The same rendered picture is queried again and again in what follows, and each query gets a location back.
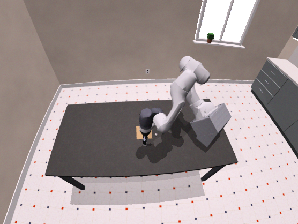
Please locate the tan mat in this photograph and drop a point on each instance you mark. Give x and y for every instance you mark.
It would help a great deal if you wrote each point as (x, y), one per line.
(140, 136)

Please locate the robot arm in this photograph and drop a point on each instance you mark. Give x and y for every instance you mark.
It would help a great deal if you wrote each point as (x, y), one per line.
(181, 89)

